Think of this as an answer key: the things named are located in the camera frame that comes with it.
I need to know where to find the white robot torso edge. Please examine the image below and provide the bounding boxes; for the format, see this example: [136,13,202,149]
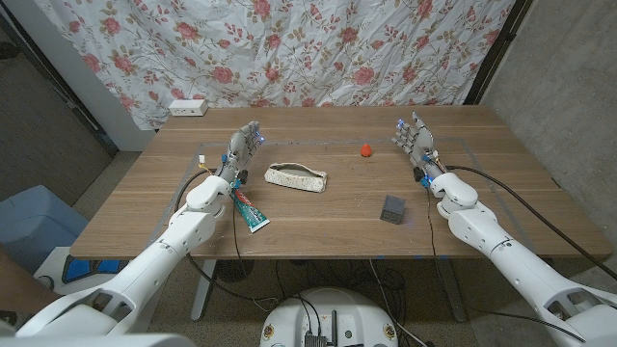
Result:
[0,332,197,347]

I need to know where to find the cream patterned pen bag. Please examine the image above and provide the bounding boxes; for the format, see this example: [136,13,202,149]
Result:
[263,162,329,194]

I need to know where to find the black round fan base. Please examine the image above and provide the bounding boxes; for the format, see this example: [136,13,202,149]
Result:
[215,259,255,284]

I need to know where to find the white power strip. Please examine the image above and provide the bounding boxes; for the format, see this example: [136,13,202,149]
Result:
[168,98,209,118]

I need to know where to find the white floor cable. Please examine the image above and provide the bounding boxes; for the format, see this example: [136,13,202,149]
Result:
[368,259,428,347]

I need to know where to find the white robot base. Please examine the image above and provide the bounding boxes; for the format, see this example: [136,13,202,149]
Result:
[259,287,400,347]

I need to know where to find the person leg brown trousers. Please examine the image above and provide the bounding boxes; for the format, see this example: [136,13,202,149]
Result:
[0,245,62,314]

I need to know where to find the green red toothpaste tube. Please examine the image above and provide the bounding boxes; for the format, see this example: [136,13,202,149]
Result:
[229,188,271,234]

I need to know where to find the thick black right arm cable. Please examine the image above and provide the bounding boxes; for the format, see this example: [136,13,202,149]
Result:
[445,165,617,281]

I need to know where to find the floral rose backdrop cloth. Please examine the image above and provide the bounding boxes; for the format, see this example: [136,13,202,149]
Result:
[33,0,517,131]

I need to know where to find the thin black left arm wire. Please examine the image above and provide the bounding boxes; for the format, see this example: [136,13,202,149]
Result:
[231,201,243,264]

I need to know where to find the white table leg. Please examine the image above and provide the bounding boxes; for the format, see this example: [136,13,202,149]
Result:
[436,257,469,323]
[190,258,218,323]

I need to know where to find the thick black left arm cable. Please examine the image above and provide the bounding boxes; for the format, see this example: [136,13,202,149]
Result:
[173,167,285,307]

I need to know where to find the blue plastic bin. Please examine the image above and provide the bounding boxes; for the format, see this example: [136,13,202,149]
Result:
[0,185,91,274]

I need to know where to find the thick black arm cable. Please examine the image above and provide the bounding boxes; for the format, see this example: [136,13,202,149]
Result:
[445,165,617,281]
[173,167,285,307]

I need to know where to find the gray block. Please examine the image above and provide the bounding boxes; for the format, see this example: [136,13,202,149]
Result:
[379,194,407,226]

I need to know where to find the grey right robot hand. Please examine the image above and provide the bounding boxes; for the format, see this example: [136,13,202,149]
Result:
[390,111,447,182]

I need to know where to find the white board blue print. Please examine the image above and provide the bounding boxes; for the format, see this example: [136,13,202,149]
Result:
[33,246,131,295]

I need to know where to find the black backdrop stand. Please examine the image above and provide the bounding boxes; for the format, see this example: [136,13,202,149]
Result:
[463,0,534,106]

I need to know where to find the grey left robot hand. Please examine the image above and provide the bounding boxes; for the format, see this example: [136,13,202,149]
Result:
[215,120,265,187]

